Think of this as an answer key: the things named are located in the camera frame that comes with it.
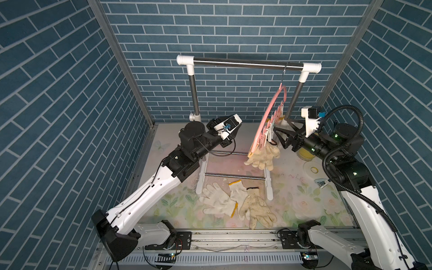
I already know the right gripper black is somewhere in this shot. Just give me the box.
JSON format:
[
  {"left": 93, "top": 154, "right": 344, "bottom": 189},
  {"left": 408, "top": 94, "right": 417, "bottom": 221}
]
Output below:
[{"left": 273, "top": 120, "right": 335, "bottom": 167}]

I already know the white glove yellow cuff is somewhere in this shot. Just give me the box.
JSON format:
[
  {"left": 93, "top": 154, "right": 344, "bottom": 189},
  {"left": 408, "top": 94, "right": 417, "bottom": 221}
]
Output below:
[{"left": 228, "top": 180, "right": 249, "bottom": 221}]

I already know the clear tape roll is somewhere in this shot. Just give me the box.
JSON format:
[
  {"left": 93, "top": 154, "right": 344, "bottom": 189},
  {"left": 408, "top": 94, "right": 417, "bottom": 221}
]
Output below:
[{"left": 303, "top": 160, "right": 328, "bottom": 180}]

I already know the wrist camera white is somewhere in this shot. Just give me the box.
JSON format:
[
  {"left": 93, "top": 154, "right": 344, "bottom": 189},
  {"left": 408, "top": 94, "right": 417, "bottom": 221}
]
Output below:
[
  {"left": 301, "top": 106, "right": 326, "bottom": 138},
  {"left": 214, "top": 114, "right": 243, "bottom": 140}
]

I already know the metal clothes drying rack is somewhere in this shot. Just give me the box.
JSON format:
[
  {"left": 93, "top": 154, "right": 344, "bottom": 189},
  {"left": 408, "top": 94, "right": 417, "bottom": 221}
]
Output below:
[{"left": 176, "top": 54, "right": 322, "bottom": 201}]

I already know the yellow cup with pens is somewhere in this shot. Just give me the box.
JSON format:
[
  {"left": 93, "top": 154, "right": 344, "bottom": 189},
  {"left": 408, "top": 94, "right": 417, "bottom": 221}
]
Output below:
[{"left": 297, "top": 148, "right": 315, "bottom": 162}]

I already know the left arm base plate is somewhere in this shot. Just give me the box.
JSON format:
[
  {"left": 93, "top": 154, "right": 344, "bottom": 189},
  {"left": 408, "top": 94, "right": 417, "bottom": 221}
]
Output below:
[{"left": 144, "top": 231, "right": 192, "bottom": 252}]

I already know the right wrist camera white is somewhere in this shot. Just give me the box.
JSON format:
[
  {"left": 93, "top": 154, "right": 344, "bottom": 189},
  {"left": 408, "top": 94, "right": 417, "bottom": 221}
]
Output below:
[{"left": 301, "top": 106, "right": 326, "bottom": 138}]

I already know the beige glove dark cuff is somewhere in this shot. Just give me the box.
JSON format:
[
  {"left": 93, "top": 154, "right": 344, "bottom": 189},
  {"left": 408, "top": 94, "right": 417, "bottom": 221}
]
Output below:
[{"left": 239, "top": 187, "right": 277, "bottom": 230}]

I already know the beige cotton glove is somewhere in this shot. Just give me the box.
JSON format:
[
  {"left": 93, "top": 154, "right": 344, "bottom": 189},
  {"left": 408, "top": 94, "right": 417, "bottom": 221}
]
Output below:
[{"left": 244, "top": 144, "right": 280, "bottom": 171}]

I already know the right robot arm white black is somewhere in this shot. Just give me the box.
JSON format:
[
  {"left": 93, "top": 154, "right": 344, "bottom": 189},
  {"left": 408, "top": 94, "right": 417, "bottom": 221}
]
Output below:
[{"left": 274, "top": 119, "right": 427, "bottom": 270}]

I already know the pink clip hanger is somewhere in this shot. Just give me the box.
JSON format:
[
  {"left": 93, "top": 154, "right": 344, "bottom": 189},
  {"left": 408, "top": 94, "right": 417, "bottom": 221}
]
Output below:
[{"left": 248, "top": 65, "right": 287, "bottom": 158}]

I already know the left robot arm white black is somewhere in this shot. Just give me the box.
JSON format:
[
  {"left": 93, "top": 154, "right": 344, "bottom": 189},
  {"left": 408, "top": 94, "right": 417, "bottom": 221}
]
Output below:
[{"left": 91, "top": 114, "right": 242, "bottom": 263}]

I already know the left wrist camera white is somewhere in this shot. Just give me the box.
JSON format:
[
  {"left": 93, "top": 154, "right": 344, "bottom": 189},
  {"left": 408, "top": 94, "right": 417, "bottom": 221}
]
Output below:
[{"left": 214, "top": 114, "right": 243, "bottom": 140}]

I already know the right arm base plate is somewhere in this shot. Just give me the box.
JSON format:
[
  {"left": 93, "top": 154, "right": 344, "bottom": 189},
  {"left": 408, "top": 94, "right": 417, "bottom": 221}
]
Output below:
[{"left": 276, "top": 228, "right": 316, "bottom": 250}]

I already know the aluminium front rail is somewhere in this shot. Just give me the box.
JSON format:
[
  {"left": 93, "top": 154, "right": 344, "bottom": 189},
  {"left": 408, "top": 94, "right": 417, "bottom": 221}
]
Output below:
[{"left": 88, "top": 228, "right": 385, "bottom": 270}]

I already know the white cotton glove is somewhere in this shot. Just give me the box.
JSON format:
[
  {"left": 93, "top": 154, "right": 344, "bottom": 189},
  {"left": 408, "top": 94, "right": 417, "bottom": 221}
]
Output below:
[{"left": 199, "top": 183, "right": 238, "bottom": 217}]

